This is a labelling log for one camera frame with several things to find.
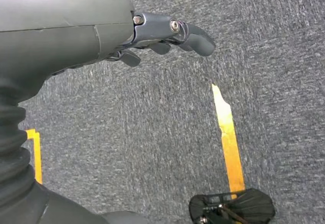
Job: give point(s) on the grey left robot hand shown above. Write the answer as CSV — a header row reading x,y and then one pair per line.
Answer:
x,y
63,30

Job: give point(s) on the black robot foot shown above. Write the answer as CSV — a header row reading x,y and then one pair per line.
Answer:
x,y
243,205

